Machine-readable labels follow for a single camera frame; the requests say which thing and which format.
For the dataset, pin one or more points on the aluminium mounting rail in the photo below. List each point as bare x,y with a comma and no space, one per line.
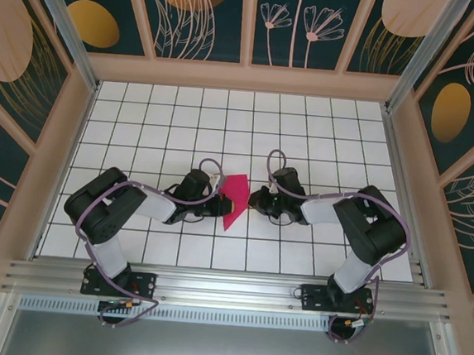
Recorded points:
227,289

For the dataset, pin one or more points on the aluminium corner post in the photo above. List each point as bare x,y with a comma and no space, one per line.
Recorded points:
63,17
433,49

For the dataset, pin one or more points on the grey metal sheet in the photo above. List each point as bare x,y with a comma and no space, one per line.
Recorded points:
222,350

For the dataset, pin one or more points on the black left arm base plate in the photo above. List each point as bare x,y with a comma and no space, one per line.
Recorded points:
146,283

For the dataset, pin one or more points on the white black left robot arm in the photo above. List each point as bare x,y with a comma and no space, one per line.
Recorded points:
160,206

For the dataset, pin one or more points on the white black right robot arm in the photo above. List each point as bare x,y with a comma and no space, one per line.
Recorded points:
321,212

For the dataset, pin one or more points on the aluminium side rail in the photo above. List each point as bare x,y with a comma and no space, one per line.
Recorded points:
397,166
37,249

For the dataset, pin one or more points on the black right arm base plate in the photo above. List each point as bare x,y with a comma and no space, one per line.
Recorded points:
313,298

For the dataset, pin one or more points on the yellow power connector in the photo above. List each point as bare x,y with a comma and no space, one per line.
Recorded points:
128,303
349,321

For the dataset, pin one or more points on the pink cloth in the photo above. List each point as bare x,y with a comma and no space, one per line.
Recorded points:
236,186

